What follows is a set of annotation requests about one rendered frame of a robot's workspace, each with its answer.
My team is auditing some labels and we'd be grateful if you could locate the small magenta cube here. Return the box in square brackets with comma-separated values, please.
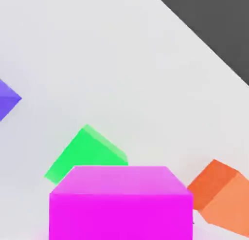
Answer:
[49, 165, 194, 240]

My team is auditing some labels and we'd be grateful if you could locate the small green cube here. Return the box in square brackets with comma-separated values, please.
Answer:
[44, 124, 129, 186]

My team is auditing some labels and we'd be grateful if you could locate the small purple cube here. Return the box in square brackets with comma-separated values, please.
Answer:
[0, 79, 22, 122]

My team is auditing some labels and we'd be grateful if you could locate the small orange cube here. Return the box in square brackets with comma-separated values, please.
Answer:
[186, 159, 249, 238]

